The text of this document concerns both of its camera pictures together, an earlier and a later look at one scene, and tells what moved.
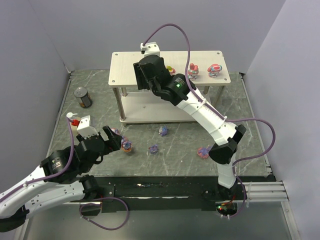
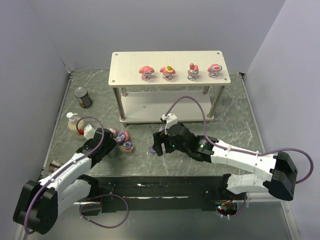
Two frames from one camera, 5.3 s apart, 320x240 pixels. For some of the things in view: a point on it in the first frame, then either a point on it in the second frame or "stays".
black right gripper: x=139 y=75 -> x=158 y=143
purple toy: x=153 y=149 stays
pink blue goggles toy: x=214 y=70 stays
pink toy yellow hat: x=172 y=70 stays
